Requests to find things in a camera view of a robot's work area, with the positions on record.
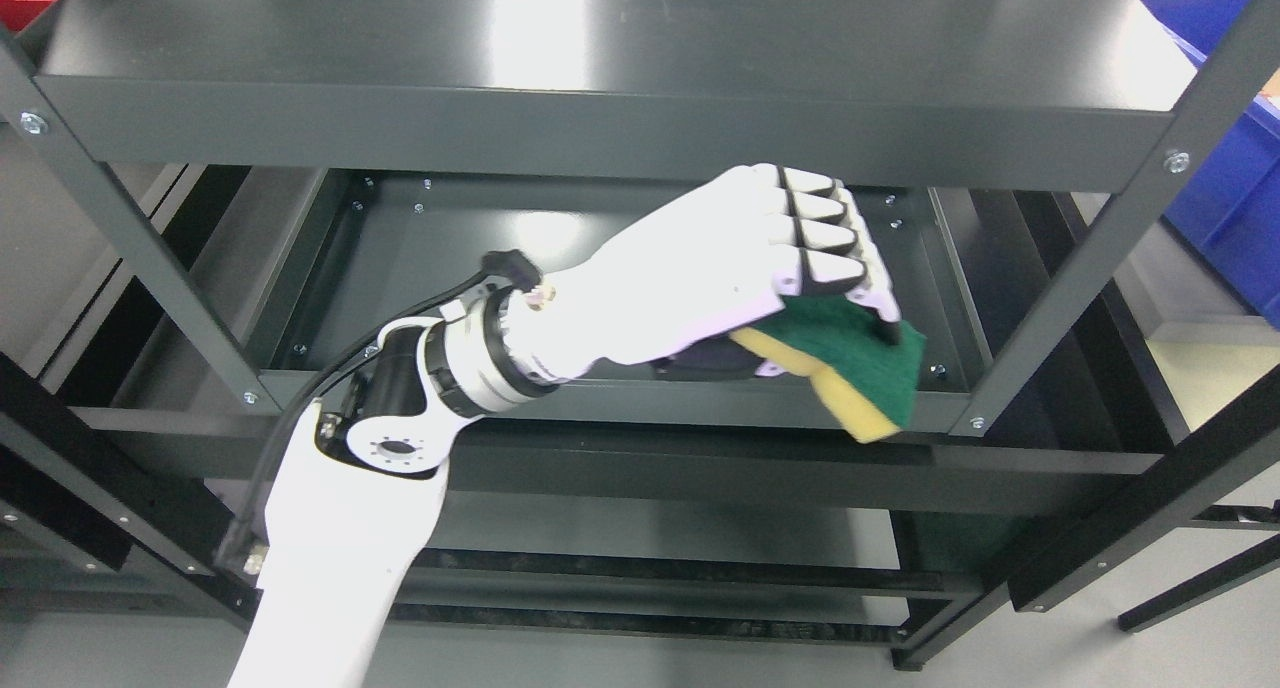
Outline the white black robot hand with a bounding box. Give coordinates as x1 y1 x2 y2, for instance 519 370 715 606
503 162 902 384

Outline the green yellow sponge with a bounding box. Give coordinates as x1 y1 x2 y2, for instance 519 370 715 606
730 295 927 445

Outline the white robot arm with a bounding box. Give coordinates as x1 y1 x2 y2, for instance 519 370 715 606
229 249 554 687

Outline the dark metal shelf rack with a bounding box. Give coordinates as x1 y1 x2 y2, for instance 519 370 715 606
3 0 1277 687

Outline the blue plastic bin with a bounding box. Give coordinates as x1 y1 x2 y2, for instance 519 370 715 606
1140 0 1277 325

